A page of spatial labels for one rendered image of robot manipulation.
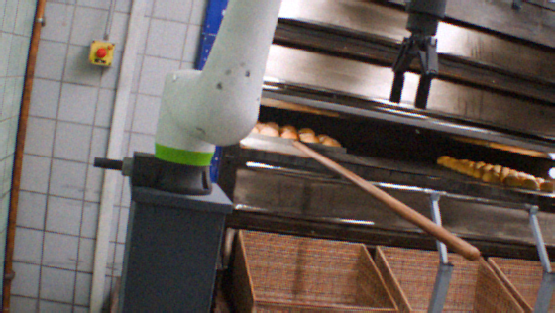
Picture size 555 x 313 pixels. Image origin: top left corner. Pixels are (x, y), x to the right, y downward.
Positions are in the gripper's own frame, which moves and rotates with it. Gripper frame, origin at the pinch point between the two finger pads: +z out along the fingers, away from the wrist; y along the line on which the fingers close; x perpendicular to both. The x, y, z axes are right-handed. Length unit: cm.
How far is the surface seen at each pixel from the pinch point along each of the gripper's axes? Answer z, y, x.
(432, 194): 30, -69, 53
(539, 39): -47, -106, 116
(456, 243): 27.1, 20.3, 9.3
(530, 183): 23, -118, 140
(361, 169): 30, -108, 39
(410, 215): 27.2, -5.0, 10.6
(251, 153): 31, -110, -8
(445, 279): 56, -47, 54
